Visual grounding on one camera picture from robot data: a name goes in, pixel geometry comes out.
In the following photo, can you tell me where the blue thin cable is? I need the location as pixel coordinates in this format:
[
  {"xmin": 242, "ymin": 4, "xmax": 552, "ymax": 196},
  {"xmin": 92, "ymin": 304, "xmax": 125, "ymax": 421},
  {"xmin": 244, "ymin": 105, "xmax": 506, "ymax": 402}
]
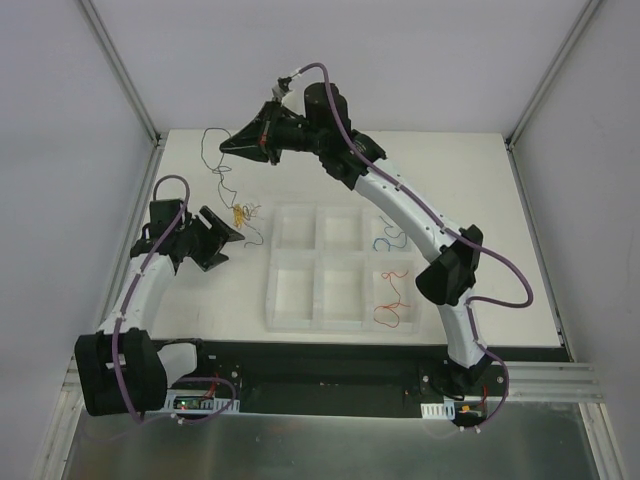
[{"xmin": 372, "ymin": 215, "xmax": 409, "ymax": 252}]

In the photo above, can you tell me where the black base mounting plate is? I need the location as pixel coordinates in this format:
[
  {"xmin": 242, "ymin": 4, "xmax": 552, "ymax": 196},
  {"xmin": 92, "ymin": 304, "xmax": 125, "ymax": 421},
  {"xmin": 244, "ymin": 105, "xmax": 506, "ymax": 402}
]
[{"xmin": 97, "ymin": 334, "xmax": 574, "ymax": 416}]

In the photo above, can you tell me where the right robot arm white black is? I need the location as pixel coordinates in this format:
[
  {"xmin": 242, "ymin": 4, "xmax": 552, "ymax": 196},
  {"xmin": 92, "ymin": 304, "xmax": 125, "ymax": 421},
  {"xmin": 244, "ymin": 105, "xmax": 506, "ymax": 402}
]
[{"xmin": 220, "ymin": 83, "xmax": 490, "ymax": 397}]

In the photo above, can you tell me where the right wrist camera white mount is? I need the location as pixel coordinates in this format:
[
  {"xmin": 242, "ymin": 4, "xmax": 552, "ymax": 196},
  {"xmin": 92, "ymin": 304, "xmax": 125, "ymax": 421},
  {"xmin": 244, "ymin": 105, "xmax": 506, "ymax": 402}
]
[{"xmin": 272, "ymin": 74, "xmax": 299, "ymax": 110}]

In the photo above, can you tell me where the right white cable duct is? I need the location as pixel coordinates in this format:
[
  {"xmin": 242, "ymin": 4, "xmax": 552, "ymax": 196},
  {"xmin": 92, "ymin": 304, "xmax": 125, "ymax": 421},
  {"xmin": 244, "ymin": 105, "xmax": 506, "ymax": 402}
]
[{"xmin": 420, "ymin": 402, "xmax": 456, "ymax": 421}]

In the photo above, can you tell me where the aluminium corner post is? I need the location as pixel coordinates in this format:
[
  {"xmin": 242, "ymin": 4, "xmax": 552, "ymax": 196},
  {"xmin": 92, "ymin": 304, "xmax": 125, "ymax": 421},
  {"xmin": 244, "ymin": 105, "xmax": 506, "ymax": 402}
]
[
  {"xmin": 503, "ymin": 0, "xmax": 606, "ymax": 151},
  {"xmin": 74, "ymin": 0, "xmax": 164, "ymax": 147}
]

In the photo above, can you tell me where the purple thin cable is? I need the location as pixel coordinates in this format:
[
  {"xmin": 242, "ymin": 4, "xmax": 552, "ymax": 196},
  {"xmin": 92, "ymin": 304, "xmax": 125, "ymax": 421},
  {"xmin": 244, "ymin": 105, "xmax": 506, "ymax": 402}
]
[{"xmin": 199, "ymin": 127, "xmax": 265, "ymax": 250}]

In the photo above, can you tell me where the left aluminium corner post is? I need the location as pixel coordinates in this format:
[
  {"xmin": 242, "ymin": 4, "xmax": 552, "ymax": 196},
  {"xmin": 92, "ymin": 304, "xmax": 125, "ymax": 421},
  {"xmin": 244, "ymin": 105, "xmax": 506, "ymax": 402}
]
[{"xmin": 74, "ymin": 0, "xmax": 164, "ymax": 147}]

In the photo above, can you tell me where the white cable duct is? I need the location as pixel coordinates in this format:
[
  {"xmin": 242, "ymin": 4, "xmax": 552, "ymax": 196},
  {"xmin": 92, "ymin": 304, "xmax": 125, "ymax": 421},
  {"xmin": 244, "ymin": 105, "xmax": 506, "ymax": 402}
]
[
  {"xmin": 420, "ymin": 402, "xmax": 456, "ymax": 421},
  {"xmin": 161, "ymin": 393, "xmax": 240, "ymax": 415}
]

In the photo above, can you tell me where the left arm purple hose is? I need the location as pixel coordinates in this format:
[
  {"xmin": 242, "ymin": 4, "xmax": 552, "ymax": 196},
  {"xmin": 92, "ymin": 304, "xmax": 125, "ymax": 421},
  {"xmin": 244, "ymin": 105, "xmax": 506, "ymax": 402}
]
[{"xmin": 112, "ymin": 174, "xmax": 239, "ymax": 426}]

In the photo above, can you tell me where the left white cable duct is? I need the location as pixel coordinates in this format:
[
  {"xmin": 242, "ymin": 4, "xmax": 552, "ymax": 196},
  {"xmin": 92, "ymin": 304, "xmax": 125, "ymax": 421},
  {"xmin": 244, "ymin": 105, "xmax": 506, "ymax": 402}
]
[{"xmin": 161, "ymin": 393, "xmax": 240, "ymax": 415}]

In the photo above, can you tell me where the white six-compartment tray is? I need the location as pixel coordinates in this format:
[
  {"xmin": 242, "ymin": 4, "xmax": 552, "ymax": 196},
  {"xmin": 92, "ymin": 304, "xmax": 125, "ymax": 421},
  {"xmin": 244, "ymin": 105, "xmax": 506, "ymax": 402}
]
[{"xmin": 265, "ymin": 204, "xmax": 422, "ymax": 335}]

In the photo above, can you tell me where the right aluminium corner post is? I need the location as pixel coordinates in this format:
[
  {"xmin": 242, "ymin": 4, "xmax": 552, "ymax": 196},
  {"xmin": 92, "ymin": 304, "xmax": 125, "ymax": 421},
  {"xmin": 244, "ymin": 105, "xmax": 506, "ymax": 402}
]
[{"xmin": 503, "ymin": 0, "xmax": 606, "ymax": 151}]

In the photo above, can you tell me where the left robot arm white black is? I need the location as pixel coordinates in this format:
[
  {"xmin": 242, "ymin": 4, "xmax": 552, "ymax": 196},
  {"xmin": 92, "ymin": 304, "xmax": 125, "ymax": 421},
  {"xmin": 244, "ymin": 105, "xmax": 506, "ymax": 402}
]
[{"xmin": 74, "ymin": 199, "xmax": 244, "ymax": 416}]

